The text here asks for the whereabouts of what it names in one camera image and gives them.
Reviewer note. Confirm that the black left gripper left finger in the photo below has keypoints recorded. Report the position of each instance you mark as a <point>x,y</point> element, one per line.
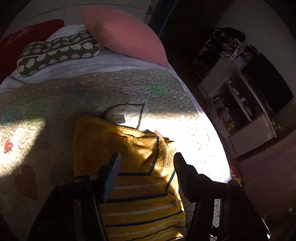
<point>72,211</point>

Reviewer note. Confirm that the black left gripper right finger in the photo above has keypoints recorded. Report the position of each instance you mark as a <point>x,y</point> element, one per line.
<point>222,210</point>

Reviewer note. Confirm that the yellow striped knit sweater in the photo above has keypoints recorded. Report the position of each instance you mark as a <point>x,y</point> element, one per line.
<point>145,203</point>

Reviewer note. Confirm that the patchwork heart quilt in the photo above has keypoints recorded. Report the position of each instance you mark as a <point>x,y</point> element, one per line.
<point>37,127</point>

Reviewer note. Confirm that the white shelf unit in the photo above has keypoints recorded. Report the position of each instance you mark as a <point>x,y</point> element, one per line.
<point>241,117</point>

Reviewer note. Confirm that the black television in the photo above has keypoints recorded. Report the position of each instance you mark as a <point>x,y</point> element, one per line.
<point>267,83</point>

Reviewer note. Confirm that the white alarm clock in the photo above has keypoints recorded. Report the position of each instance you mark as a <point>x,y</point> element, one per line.
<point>239,62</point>

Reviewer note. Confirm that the green sheep pattern pillow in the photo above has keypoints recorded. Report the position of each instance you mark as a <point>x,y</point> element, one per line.
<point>41,54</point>

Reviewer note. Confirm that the red long bolster pillow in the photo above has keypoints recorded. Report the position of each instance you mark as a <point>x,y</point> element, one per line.
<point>13,44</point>

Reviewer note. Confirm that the pink knit cushion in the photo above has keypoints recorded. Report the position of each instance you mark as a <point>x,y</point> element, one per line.
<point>127,35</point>

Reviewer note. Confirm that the white wardrobe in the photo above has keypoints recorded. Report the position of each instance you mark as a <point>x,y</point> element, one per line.
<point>71,12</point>

